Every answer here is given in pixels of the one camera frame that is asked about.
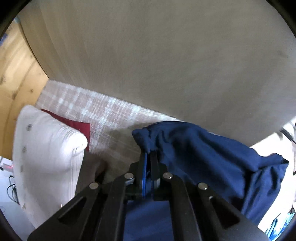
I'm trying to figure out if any plaid woven blanket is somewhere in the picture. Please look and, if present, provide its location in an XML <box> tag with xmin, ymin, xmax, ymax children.
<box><xmin>35</xmin><ymin>80</ymin><xmax>185</xmax><ymax>183</ymax></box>

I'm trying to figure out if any black cable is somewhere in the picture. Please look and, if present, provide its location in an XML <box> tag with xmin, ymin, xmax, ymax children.
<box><xmin>6</xmin><ymin>175</ymin><xmax>20</xmax><ymax>204</ymax></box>

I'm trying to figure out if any beige folded buttoned garment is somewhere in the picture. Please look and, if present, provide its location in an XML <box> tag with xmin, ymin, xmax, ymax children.
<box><xmin>13</xmin><ymin>105</ymin><xmax>88</xmax><ymax>229</ymax></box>

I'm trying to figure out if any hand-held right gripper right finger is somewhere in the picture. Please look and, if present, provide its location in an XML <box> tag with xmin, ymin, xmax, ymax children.
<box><xmin>148</xmin><ymin>151</ymin><xmax>270</xmax><ymax>241</ymax></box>

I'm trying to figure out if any dark red folded cloth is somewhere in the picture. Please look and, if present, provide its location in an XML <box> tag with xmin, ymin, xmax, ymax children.
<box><xmin>40</xmin><ymin>108</ymin><xmax>90</xmax><ymax>152</ymax></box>

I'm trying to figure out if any light wooden panel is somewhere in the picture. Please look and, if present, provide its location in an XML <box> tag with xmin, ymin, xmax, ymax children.
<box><xmin>18</xmin><ymin>0</ymin><xmax>296</xmax><ymax>149</ymax></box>

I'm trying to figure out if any pine plank board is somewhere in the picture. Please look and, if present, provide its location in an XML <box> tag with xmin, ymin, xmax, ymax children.
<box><xmin>0</xmin><ymin>23</ymin><xmax>50</xmax><ymax>160</ymax></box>

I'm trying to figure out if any white power strip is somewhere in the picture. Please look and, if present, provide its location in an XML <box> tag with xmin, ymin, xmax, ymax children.
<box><xmin>0</xmin><ymin>156</ymin><xmax>15</xmax><ymax>176</ymax></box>

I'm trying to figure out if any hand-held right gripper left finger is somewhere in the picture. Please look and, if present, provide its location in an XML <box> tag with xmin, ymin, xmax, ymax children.
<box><xmin>27</xmin><ymin>152</ymin><xmax>148</xmax><ymax>241</ymax></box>

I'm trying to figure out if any navy blue shirt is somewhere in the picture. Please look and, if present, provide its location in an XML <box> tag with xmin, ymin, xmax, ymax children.
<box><xmin>122</xmin><ymin>122</ymin><xmax>289</xmax><ymax>241</ymax></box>

